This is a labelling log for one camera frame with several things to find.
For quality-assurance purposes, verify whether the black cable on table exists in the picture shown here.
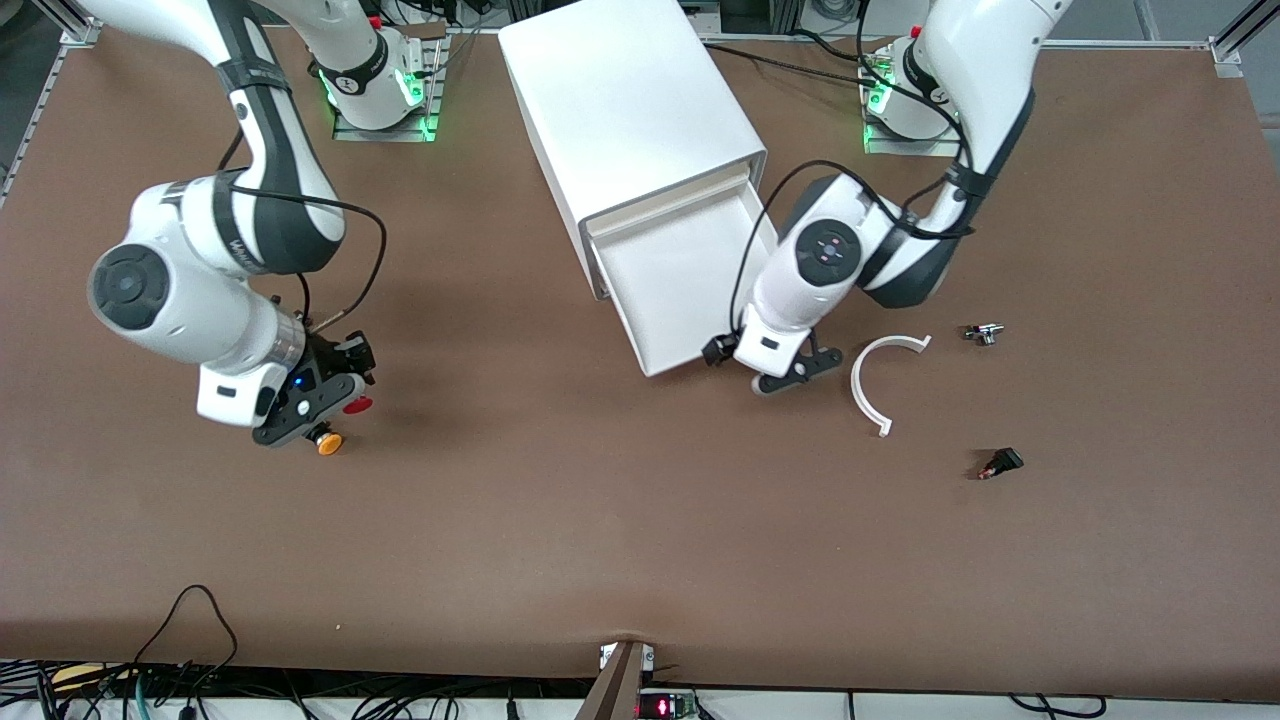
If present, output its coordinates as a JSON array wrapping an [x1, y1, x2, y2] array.
[[700, 30, 873, 87]]

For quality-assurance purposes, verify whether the white curved plastic piece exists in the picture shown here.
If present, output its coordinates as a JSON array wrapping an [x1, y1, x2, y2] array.
[[850, 335, 933, 438]]

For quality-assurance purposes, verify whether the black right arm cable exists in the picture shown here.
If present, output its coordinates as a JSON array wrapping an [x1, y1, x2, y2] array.
[[218, 130, 389, 333]]

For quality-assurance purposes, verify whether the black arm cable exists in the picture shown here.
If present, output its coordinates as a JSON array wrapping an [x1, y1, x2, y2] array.
[[730, 0, 977, 346], [218, 130, 389, 333]]

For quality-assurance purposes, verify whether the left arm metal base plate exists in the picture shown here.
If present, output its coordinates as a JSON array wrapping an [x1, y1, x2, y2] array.
[[862, 45, 969, 158]]

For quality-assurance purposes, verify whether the white plastic drawer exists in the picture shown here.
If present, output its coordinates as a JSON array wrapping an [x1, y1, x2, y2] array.
[[583, 165, 791, 380]]

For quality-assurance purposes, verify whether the small device with red display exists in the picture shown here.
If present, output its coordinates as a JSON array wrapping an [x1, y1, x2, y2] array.
[[637, 688, 698, 720]]

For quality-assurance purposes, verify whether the brown camera post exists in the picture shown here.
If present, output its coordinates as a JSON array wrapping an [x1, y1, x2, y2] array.
[[575, 640, 649, 720]]

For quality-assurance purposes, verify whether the black looped cable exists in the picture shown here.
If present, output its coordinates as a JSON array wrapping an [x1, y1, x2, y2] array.
[[130, 585, 241, 691]]

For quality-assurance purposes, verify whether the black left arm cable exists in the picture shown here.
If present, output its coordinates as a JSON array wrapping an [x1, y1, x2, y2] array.
[[730, 0, 977, 346]]

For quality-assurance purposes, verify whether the aluminium frame profile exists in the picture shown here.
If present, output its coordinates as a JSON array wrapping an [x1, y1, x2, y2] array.
[[1208, 0, 1280, 79], [0, 0, 103, 206]]

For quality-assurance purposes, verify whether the white drawer cabinet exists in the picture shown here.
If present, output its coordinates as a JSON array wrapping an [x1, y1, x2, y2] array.
[[498, 0, 769, 301]]

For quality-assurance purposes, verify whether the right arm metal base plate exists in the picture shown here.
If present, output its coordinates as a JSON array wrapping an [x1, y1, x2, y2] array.
[[333, 35, 448, 143]]

